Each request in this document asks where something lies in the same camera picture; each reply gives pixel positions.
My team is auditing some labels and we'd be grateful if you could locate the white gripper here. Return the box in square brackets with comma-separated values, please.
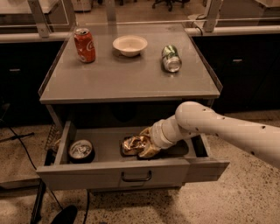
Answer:
[138, 120, 174, 158]

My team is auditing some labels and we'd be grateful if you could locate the orange can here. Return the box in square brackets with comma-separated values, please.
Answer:
[121, 136, 151, 156]

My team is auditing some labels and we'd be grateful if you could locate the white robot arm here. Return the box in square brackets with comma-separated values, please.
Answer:
[139, 101, 280, 168]

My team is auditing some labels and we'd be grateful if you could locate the grey open top drawer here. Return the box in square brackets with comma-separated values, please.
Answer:
[37, 121, 229, 192]

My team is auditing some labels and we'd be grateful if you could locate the black can in drawer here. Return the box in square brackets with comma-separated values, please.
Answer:
[67, 139, 95, 164]

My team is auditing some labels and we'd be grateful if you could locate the green soda can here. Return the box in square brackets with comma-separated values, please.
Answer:
[162, 45, 182, 73]

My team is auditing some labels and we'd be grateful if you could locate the red soda can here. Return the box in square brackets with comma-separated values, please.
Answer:
[73, 28, 95, 63]

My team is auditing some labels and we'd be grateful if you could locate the grey metal cabinet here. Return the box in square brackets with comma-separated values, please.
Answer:
[40, 23, 222, 127]

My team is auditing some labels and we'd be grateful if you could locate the white bowl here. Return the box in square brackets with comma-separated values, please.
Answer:
[113, 35, 148, 57]

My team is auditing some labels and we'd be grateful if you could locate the black foot on floor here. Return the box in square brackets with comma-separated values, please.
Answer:
[51, 205, 78, 224]

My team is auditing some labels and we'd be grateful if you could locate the black office chair base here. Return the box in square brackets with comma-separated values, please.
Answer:
[151, 0, 190, 11]

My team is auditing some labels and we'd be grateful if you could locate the black drawer handle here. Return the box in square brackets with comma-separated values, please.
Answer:
[121, 171, 152, 183]

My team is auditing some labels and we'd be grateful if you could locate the black floor cable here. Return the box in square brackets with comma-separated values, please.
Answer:
[0, 117, 64, 211]

